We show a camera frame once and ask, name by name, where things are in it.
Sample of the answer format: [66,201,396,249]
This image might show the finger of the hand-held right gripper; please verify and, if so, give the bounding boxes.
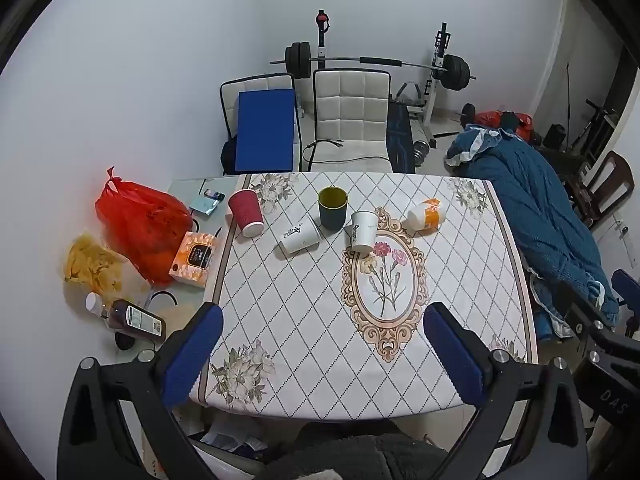
[552,280,619,335]
[611,268,640,339]

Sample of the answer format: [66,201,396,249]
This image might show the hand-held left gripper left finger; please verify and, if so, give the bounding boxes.
[57,302,226,480]

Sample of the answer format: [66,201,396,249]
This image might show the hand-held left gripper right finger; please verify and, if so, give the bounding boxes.
[422,301,590,480]

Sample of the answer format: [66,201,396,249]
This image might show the orange and white paper cup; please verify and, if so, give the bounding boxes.
[406,198,446,232]

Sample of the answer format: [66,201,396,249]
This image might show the red ribbed paper cup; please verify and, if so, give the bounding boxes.
[228,188,266,238]

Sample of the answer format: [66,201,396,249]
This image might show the dark green cup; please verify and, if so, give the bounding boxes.
[318,186,349,231]

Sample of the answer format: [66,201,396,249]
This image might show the dark sauce bottle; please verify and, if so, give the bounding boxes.
[85,292,167,345]

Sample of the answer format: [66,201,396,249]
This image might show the white plastic bags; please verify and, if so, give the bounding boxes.
[199,414,272,455]

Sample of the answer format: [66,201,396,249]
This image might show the orange tissue box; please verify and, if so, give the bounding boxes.
[168,231,220,290]

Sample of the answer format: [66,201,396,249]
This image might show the brown wooden chair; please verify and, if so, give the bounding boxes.
[569,150,636,232]

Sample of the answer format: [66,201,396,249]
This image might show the blue knitted blanket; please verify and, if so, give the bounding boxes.
[444,127,622,331]

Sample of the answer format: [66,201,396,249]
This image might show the floral quilted tablecloth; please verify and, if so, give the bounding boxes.
[189,172,539,421]

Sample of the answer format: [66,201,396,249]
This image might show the clear bag of yellow chips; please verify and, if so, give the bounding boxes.
[63,233,152,307]

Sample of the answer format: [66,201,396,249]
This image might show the red plastic bag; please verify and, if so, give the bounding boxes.
[95,166,197,287]

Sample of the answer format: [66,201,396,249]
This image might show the person's dark fleece clothing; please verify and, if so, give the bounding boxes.
[257,420,451,480]

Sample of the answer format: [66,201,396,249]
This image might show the light blue box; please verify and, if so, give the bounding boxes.
[189,189,224,217]

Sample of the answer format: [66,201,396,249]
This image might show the black folding stand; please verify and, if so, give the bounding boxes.
[569,99,619,157]

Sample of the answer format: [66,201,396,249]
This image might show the black backpack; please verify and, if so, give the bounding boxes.
[220,137,239,176]

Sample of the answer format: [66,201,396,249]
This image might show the blue board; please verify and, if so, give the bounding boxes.
[234,88,296,174]

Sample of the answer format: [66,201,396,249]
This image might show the barbell with black plates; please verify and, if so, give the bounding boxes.
[269,42,477,93]

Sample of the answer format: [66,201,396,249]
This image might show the white padded chair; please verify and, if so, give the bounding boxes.
[219,73,302,174]
[301,68,394,174]

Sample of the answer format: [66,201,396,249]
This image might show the white weight rack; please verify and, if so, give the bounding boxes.
[314,9,452,147]

